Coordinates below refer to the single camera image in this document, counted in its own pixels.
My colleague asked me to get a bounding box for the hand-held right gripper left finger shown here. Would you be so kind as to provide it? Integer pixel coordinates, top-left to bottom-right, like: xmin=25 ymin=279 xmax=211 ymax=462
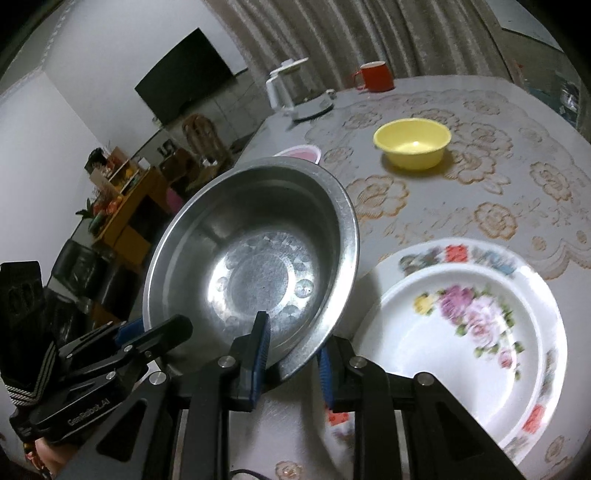
xmin=58 ymin=311 xmax=273 ymax=480

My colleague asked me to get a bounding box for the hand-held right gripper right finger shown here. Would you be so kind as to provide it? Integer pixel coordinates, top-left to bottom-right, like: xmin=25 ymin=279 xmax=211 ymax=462
xmin=318 ymin=337 xmax=527 ymax=480

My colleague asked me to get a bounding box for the person's left hand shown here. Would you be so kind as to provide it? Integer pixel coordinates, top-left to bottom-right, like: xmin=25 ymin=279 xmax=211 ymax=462
xmin=25 ymin=436 xmax=70 ymax=478

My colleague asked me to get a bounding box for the small white floral plate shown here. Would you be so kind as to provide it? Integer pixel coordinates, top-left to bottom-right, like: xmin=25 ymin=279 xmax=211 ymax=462
xmin=358 ymin=271 xmax=544 ymax=430

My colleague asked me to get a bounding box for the lace table cloth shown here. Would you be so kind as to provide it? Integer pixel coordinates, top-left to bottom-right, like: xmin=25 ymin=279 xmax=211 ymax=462
xmin=305 ymin=88 xmax=591 ymax=282

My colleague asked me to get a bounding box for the wide beige curtain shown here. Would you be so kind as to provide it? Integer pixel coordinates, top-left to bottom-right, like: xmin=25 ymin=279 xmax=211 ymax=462
xmin=203 ymin=0 xmax=513 ymax=93

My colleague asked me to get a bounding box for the steel bowl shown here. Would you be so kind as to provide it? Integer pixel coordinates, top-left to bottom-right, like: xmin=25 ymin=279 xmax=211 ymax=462
xmin=142 ymin=157 xmax=361 ymax=381

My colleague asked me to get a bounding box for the black padded seat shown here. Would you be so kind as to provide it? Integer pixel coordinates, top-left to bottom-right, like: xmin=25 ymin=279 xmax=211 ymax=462
xmin=48 ymin=237 xmax=153 ymax=324

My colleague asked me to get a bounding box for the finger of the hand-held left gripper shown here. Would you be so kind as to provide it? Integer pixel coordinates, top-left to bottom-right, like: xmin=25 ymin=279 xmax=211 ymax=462
xmin=60 ymin=315 xmax=193 ymax=370
xmin=111 ymin=320 xmax=146 ymax=347

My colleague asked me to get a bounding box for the brown wooden chair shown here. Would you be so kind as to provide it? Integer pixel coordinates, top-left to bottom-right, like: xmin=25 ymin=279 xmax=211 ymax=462
xmin=181 ymin=114 xmax=234 ymax=169

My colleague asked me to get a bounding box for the black television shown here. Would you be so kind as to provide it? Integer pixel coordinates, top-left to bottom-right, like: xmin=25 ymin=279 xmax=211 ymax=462
xmin=135 ymin=28 xmax=234 ymax=126

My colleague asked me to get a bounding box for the yellow bowl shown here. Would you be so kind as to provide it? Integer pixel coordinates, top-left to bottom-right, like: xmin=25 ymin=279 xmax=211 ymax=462
xmin=373 ymin=118 xmax=452 ymax=171

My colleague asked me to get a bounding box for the large white printed plate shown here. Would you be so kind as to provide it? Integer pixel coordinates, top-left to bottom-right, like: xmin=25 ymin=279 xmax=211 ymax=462
xmin=318 ymin=237 xmax=568 ymax=467

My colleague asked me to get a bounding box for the wooden cabinet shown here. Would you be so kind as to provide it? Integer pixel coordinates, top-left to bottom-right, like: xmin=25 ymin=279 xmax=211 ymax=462
xmin=85 ymin=147 xmax=174 ymax=273

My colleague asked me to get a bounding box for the white electric kettle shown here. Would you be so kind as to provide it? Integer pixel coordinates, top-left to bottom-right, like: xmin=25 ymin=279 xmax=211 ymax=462
xmin=265 ymin=58 xmax=335 ymax=122

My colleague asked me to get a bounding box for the red mug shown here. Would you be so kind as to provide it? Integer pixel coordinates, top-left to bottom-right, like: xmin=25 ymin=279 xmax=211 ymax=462
xmin=352 ymin=61 xmax=396 ymax=93

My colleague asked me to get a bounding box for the red bowl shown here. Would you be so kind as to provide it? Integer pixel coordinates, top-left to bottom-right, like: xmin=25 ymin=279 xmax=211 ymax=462
xmin=274 ymin=144 xmax=322 ymax=165

